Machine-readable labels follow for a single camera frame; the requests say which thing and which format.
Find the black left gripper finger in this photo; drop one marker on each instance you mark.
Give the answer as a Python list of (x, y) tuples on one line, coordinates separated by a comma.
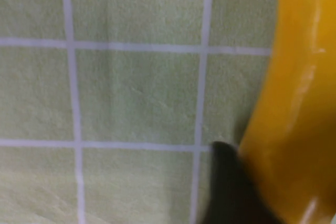
[(233, 190)]

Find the green checked tablecloth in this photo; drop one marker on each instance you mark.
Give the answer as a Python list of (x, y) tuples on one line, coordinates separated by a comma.
[(131, 98)]

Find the yellow plastic banana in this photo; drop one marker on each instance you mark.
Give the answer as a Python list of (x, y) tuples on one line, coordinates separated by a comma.
[(296, 103)]

